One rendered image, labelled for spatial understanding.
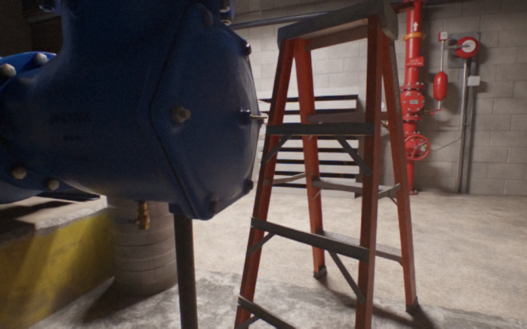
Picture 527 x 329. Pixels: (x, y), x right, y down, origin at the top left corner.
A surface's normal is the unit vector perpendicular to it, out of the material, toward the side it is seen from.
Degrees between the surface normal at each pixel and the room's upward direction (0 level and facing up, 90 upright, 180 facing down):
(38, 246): 90
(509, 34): 90
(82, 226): 90
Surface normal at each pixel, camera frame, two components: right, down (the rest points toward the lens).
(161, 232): 0.75, 0.07
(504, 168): -0.31, 0.12
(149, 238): 0.50, 0.11
